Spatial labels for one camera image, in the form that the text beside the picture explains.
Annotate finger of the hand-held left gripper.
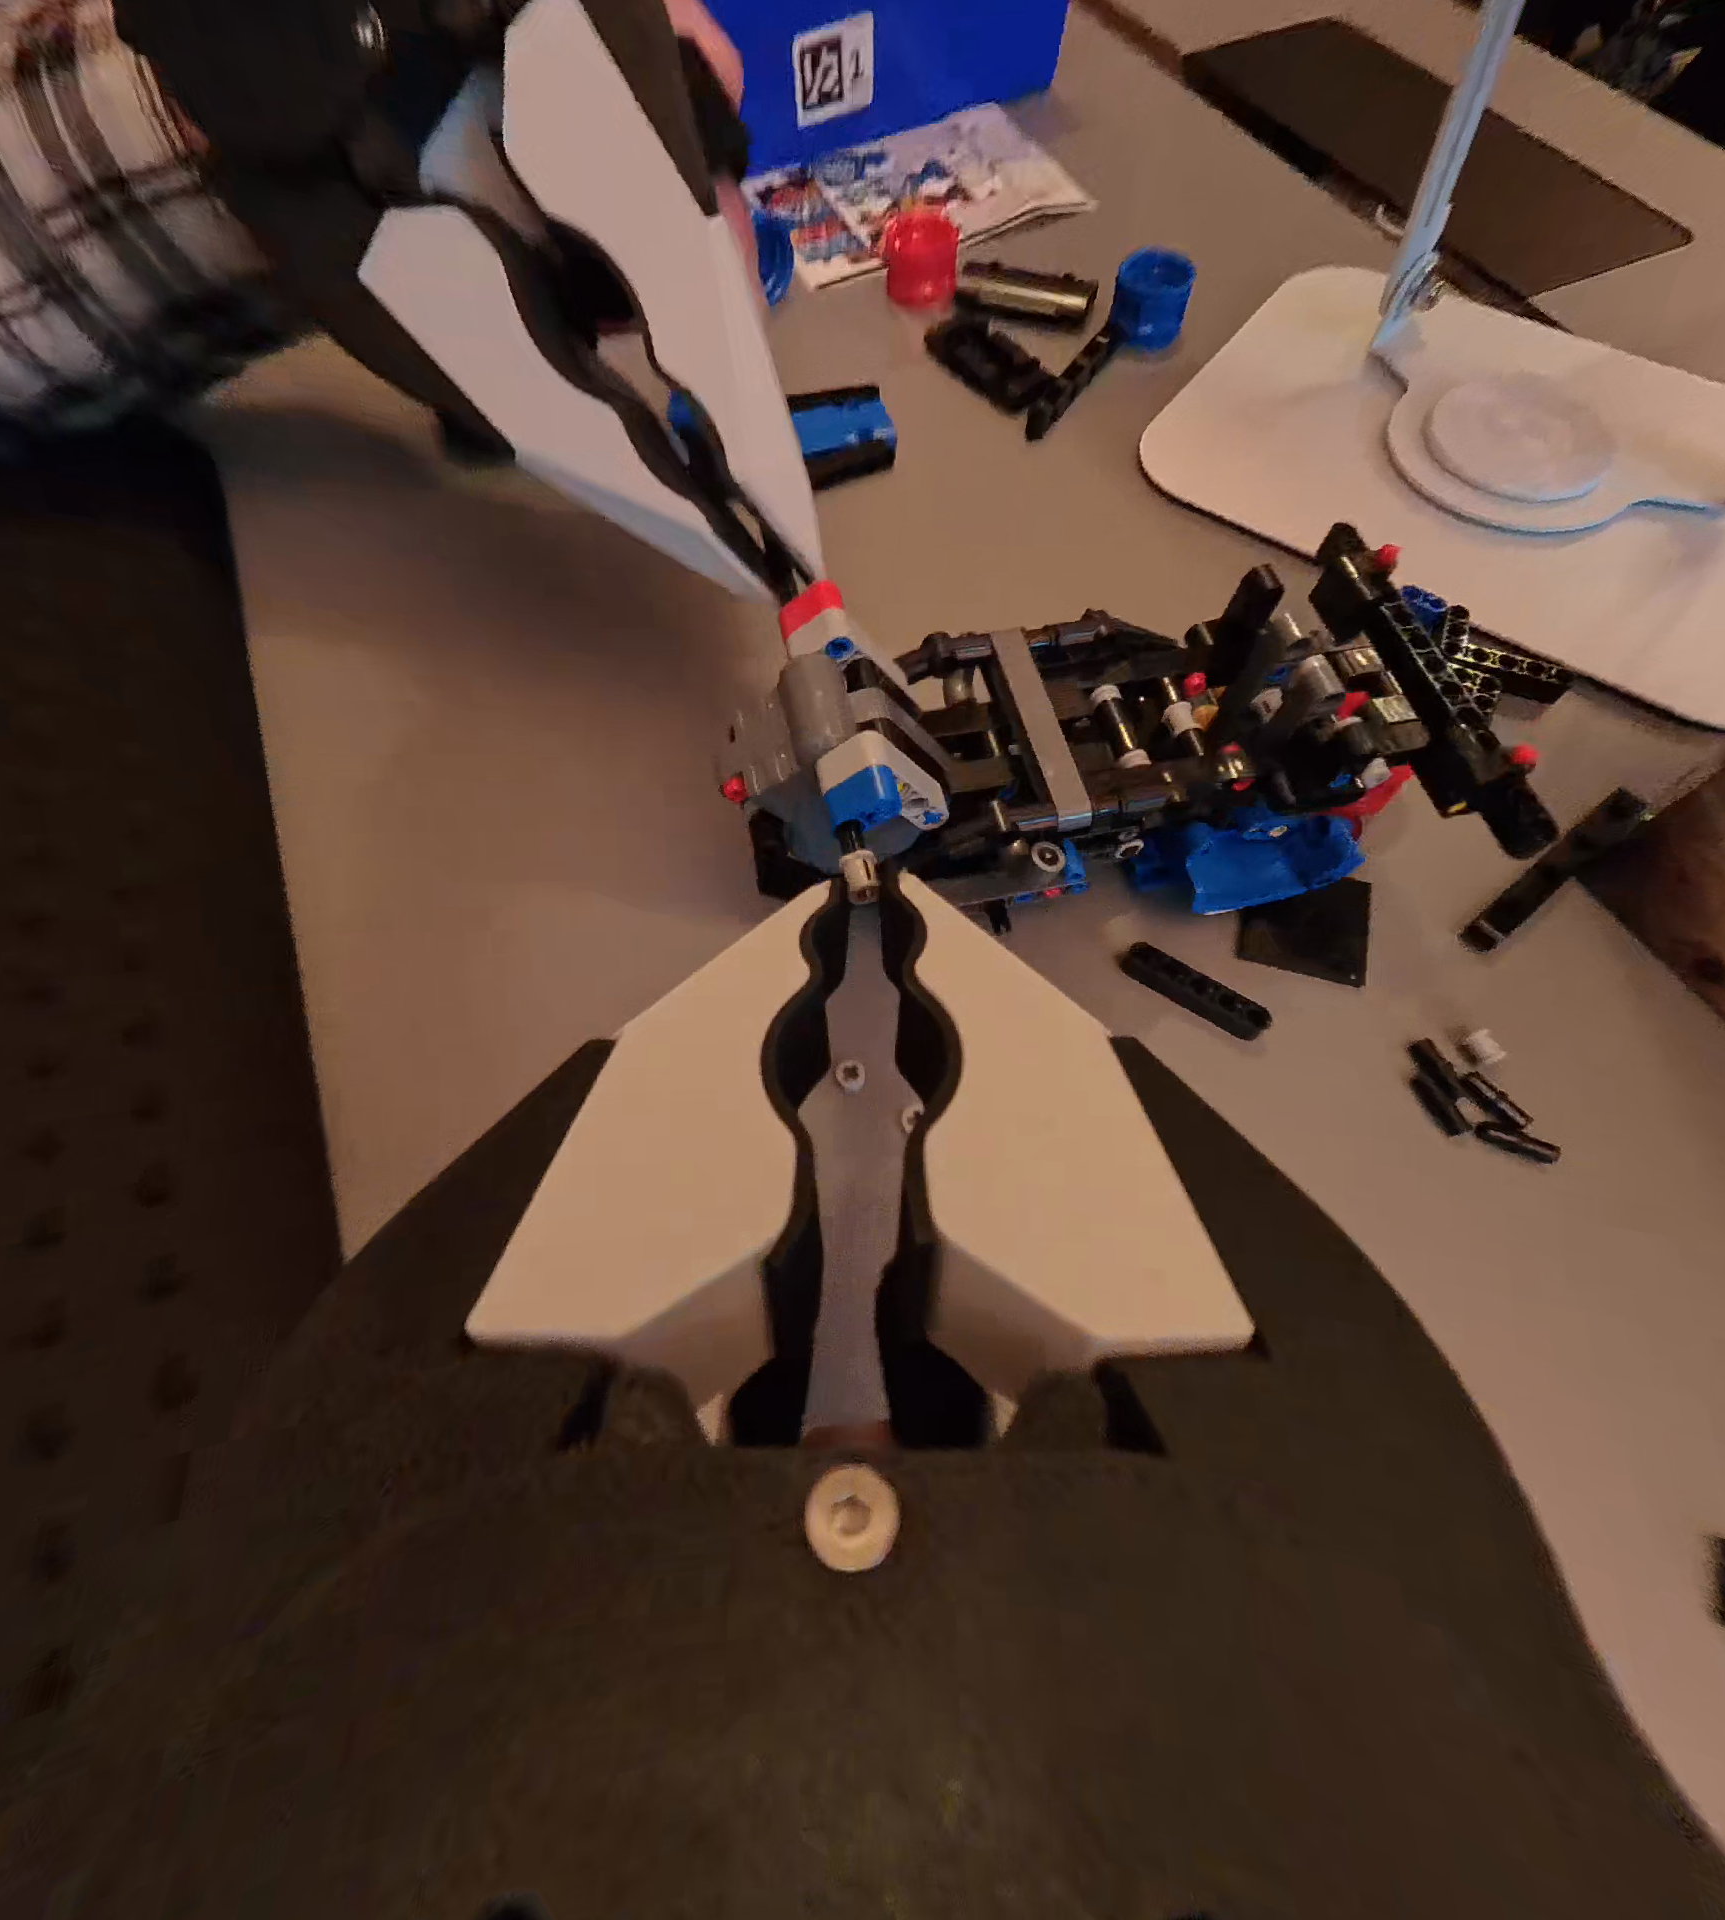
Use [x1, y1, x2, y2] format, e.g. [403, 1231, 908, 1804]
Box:
[508, 0, 828, 591]
[357, 203, 791, 607]

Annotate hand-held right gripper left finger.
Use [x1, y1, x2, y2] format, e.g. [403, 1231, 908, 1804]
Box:
[462, 874, 856, 1447]

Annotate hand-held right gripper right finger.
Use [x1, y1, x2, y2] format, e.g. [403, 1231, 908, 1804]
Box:
[880, 874, 1254, 1449]

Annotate small connector pins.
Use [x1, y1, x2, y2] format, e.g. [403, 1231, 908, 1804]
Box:
[1404, 1023, 1725, 1640]

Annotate brick-built toy truck chassis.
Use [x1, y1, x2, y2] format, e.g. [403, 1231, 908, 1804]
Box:
[719, 523, 1579, 919]

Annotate person's left hand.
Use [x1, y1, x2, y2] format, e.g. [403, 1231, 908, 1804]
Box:
[667, 0, 753, 107]

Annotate short black beam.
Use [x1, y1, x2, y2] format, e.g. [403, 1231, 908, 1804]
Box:
[1121, 936, 1275, 1039]

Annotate small red wheel rim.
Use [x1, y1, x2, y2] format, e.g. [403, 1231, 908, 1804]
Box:
[880, 203, 963, 313]

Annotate blue tagged storage bin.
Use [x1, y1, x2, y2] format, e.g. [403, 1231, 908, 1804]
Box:
[704, 0, 1078, 175]

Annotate black square panel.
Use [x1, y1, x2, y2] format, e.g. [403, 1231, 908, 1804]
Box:
[1230, 878, 1379, 987]

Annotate black cylinder piece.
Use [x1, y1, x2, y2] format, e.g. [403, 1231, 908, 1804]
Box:
[957, 261, 1103, 324]

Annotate thin black beam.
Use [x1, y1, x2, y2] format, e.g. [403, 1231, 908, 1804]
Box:
[1022, 320, 1123, 445]

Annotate toy set box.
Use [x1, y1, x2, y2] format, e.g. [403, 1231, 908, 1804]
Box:
[1579, 701, 1725, 1114]

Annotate white book stand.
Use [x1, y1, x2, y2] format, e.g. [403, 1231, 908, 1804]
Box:
[1136, 0, 1725, 739]

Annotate black frame piece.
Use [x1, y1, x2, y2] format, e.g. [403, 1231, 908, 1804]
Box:
[926, 320, 1059, 416]

